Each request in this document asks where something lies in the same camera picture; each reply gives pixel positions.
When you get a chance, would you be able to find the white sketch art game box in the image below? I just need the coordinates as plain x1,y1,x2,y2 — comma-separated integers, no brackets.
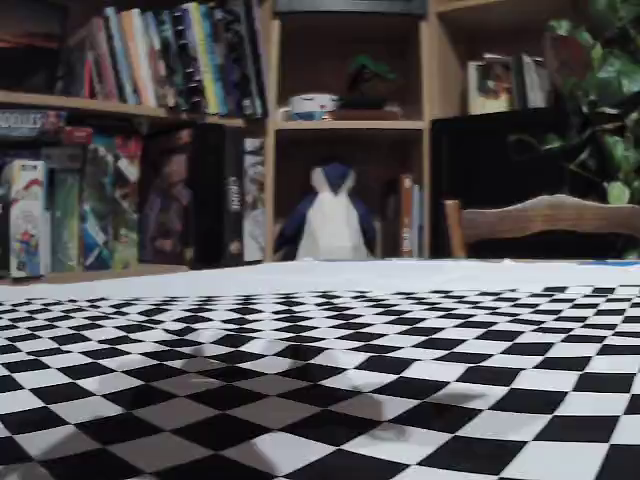
242,137,267,264

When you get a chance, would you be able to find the black Crime game box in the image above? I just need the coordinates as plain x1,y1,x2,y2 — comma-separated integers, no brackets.
191,122,247,270

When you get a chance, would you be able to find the dark purple game box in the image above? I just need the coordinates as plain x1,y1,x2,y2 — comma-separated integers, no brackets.
138,128,195,266

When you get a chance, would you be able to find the red white green game box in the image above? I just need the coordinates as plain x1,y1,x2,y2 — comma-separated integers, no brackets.
113,134,144,269

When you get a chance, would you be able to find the blue green art game box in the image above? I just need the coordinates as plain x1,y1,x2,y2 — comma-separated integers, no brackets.
80,133,119,271

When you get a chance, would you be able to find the black box on shelf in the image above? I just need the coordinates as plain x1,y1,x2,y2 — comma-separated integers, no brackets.
274,0,430,16

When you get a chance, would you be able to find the green upright game box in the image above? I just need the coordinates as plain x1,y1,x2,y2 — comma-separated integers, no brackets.
48,172,85,274

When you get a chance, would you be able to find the small red game box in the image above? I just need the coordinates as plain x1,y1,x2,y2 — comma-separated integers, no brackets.
63,126,95,147

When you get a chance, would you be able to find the white cartoon game box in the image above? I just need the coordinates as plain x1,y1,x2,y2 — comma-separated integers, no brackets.
0,158,52,279

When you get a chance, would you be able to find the Citadelles game box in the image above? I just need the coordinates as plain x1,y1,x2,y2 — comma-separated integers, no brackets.
0,110,67,142

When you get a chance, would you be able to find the blue white penguin figure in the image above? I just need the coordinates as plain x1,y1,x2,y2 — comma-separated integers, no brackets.
273,162,378,261

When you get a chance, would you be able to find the light wooden bookshelf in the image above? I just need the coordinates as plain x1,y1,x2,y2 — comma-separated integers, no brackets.
0,0,596,286

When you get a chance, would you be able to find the orange white upright book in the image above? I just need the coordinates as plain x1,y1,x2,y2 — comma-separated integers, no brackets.
398,173,417,259

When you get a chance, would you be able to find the white mug with face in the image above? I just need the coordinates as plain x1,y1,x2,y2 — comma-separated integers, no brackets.
278,92,342,123

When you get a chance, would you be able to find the checkerboard printed white sheet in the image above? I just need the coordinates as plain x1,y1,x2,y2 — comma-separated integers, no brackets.
0,257,640,480

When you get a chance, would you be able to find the small bonsai tree model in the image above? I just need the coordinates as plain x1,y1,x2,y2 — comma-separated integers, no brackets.
339,54,401,111

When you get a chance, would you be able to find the black patterned leaning book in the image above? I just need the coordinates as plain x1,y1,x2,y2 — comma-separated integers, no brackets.
219,0,269,119

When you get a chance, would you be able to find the teal leaning book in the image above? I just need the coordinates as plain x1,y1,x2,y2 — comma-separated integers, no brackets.
199,4,232,115

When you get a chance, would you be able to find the yellow leaning book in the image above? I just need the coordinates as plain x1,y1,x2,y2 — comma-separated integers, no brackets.
189,2,222,114

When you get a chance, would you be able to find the illustrated cover book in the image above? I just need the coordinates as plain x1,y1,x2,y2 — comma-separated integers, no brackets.
467,56,517,115

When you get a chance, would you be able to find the brown wooden chair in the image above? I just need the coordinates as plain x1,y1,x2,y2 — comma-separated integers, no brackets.
443,194,640,261

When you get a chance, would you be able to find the orange leaning book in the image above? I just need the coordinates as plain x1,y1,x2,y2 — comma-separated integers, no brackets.
119,8,159,107

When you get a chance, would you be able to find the grey upright book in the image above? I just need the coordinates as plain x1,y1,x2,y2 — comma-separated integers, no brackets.
517,53,551,110

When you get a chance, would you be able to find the grey blue leaning book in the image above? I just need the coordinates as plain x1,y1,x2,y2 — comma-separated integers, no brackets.
103,8,142,105

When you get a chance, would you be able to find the green leafy houseplant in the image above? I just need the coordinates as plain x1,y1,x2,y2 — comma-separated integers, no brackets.
544,0,640,206

